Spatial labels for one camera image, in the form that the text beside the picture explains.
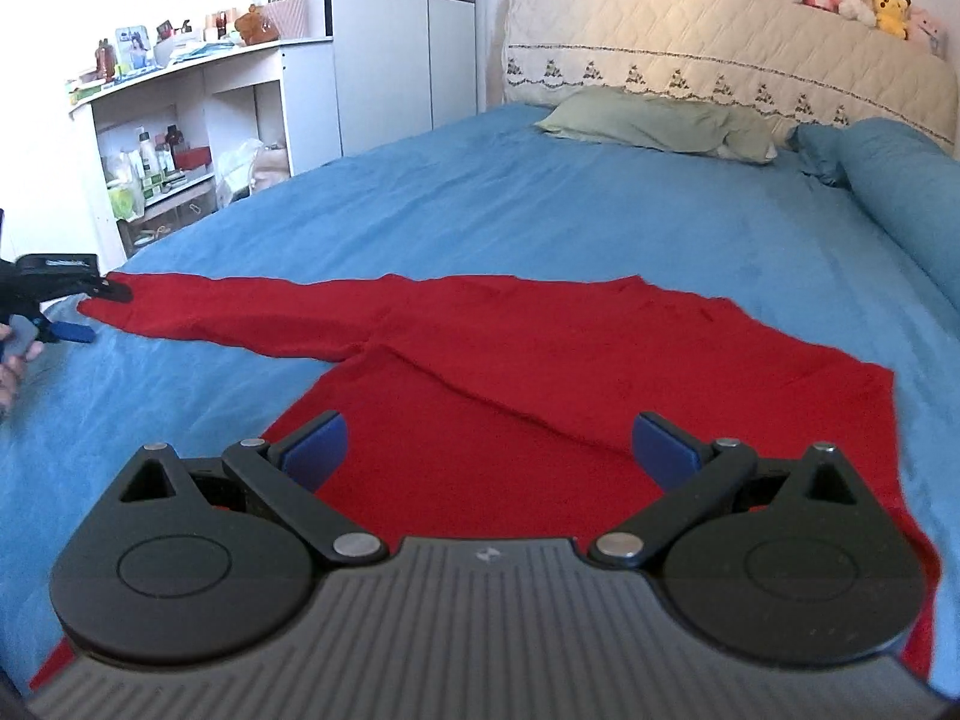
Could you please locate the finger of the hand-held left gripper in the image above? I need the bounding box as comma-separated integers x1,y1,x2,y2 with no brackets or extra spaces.
81,276,136,304
36,316,96,344

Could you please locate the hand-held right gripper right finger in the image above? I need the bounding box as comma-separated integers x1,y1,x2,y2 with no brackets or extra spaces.
588,412,859,568

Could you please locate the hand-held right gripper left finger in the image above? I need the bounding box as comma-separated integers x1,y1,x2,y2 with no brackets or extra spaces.
103,411,389,568

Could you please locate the red sweater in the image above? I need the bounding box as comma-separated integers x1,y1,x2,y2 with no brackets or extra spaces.
30,270,944,695

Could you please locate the person's left hand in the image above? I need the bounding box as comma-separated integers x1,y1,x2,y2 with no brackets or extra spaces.
0,322,46,415

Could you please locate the green plastic bag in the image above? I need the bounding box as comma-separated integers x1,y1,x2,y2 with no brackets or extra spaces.
108,180,146,221

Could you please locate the white plastic bag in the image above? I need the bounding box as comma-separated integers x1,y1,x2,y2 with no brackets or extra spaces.
214,136,289,208

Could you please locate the white shelf desk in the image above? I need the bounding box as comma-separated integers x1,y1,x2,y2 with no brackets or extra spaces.
66,33,340,265

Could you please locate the blue bed sheet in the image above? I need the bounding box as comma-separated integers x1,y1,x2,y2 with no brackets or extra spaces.
0,103,960,720

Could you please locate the brown teddy bear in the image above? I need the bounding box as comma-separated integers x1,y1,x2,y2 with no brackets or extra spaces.
234,4,281,47

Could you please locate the pink striped holder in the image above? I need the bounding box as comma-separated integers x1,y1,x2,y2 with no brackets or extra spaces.
264,0,310,41

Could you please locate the green pillow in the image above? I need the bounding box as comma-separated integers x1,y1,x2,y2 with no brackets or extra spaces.
535,84,781,166

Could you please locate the blue rolled duvet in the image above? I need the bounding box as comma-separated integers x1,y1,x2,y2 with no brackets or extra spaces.
793,117,960,302

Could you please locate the white grey wardrobe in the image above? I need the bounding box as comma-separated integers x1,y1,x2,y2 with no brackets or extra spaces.
325,0,481,160

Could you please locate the cream quilted headboard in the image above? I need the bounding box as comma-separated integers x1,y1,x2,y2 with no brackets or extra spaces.
499,0,960,160

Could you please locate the photo frame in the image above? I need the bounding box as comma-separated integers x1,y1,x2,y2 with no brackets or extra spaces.
114,25,157,73

